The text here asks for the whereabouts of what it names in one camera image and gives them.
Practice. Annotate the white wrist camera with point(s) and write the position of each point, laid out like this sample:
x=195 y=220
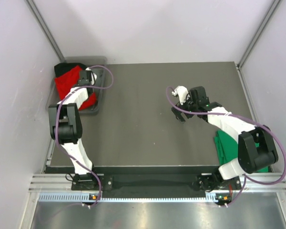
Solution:
x=181 y=92
x=93 y=76

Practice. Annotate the aluminium frame rail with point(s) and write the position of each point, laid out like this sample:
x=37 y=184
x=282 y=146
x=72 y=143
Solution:
x=58 y=183

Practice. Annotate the right aluminium corner post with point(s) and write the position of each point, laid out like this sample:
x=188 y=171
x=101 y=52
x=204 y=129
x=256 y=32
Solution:
x=259 y=32

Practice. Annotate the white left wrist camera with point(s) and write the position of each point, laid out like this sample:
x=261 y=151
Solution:
x=93 y=76

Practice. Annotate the aluminium corner post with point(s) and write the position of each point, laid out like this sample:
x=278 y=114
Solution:
x=45 y=29
x=259 y=32

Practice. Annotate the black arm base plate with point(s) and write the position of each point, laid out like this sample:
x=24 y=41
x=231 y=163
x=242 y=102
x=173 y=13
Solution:
x=196 y=177

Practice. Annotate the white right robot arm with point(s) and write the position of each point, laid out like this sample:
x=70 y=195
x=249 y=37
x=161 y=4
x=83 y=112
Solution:
x=219 y=117

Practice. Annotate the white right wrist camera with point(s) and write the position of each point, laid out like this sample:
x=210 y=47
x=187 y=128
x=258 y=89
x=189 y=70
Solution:
x=181 y=92

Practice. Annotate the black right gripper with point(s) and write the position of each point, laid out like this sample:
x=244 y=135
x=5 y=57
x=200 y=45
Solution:
x=178 y=115

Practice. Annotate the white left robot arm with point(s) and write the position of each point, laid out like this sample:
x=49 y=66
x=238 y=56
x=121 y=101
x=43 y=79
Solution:
x=76 y=93

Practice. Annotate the red t shirt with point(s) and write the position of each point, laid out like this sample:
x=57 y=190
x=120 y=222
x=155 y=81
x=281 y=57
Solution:
x=65 y=82

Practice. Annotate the slotted grey cable duct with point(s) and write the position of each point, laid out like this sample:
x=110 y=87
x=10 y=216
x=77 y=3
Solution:
x=91 y=198

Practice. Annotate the grey t shirt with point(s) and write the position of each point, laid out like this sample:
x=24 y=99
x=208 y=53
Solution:
x=99 y=72

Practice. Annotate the left aluminium corner post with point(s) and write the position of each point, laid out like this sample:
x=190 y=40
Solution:
x=45 y=29

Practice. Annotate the green folded t shirt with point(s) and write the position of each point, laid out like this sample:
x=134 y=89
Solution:
x=225 y=149

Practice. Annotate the black t shirt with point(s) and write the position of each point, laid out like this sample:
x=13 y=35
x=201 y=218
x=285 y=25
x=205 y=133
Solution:
x=64 y=67

